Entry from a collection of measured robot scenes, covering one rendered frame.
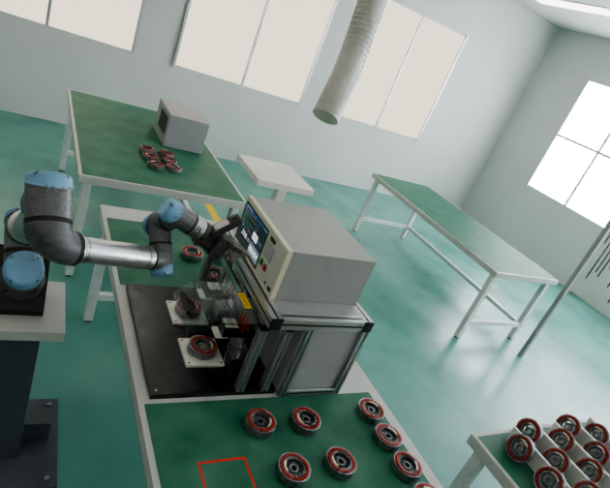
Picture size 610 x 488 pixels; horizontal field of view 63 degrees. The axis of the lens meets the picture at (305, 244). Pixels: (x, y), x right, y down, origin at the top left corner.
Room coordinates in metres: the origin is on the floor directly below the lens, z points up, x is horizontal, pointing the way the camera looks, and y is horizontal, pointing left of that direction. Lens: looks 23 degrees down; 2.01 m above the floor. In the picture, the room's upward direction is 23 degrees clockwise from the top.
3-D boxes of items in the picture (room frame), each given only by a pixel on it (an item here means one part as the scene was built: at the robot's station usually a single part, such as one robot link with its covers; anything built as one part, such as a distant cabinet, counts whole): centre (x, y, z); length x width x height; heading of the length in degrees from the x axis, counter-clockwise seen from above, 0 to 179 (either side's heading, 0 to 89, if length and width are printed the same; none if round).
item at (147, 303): (1.65, 0.26, 0.76); 0.64 x 0.47 x 0.02; 34
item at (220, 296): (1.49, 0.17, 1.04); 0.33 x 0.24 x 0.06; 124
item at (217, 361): (1.54, 0.21, 0.78); 0.15 x 0.15 x 0.01; 34
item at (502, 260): (5.14, -1.38, 0.37); 2.10 x 0.90 x 0.75; 34
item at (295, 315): (1.82, 0.01, 1.09); 0.68 x 0.44 x 0.05; 34
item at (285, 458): (1.19, -0.24, 0.77); 0.11 x 0.11 x 0.04
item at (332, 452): (1.30, -0.40, 0.77); 0.11 x 0.11 x 0.04
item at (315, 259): (1.81, 0.00, 1.22); 0.44 x 0.39 x 0.20; 34
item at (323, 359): (1.60, -0.24, 0.91); 0.28 x 0.03 x 0.32; 124
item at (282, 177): (2.71, 0.31, 0.98); 0.37 x 0.35 x 0.46; 34
